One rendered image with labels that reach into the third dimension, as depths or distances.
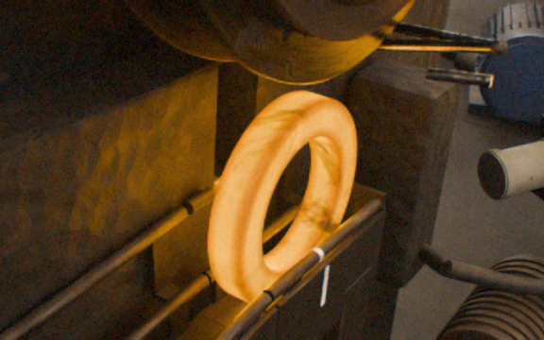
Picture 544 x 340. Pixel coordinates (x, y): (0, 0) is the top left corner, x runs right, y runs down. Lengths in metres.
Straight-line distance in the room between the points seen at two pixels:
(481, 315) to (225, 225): 0.45
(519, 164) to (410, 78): 0.19
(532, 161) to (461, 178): 1.48
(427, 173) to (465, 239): 1.31
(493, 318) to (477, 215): 1.31
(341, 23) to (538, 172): 0.49
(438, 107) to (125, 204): 0.36
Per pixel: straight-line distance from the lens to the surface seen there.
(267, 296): 0.66
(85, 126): 0.57
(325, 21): 0.55
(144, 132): 0.62
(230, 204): 0.63
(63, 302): 0.59
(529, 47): 2.72
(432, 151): 0.87
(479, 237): 2.21
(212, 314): 0.73
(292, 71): 0.57
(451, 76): 0.69
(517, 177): 1.00
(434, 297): 1.95
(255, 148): 0.63
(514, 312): 1.02
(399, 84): 0.86
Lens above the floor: 1.11
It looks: 28 degrees down
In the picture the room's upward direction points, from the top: 5 degrees clockwise
